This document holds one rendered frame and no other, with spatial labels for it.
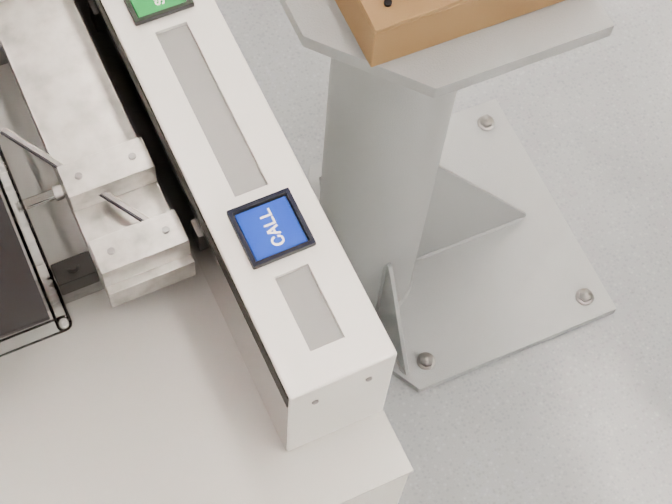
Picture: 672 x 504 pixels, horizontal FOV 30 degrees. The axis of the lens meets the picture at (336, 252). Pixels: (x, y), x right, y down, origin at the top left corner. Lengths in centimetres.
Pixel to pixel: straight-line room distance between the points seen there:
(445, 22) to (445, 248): 86
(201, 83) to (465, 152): 113
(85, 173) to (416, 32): 37
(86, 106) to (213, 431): 32
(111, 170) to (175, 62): 11
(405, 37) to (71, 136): 34
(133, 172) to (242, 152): 11
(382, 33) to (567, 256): 96
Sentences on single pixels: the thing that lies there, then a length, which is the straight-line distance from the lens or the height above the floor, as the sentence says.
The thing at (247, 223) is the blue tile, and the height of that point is 96.
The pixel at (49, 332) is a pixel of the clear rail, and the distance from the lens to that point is 107.
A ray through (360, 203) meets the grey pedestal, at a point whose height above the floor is 40.
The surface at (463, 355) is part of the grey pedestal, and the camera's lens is 202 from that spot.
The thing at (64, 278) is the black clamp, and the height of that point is 90.
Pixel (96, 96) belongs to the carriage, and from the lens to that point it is 120.
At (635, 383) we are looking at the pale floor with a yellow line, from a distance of 208.
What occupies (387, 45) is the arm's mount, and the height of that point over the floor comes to 85.
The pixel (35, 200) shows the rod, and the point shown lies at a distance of 113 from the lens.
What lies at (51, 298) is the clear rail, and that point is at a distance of 108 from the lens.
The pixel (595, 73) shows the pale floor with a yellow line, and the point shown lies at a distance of 234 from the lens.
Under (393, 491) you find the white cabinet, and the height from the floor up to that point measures 77.
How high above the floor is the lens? 188
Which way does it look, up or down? 64 degrees down
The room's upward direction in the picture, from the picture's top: 6 degrees clockwise
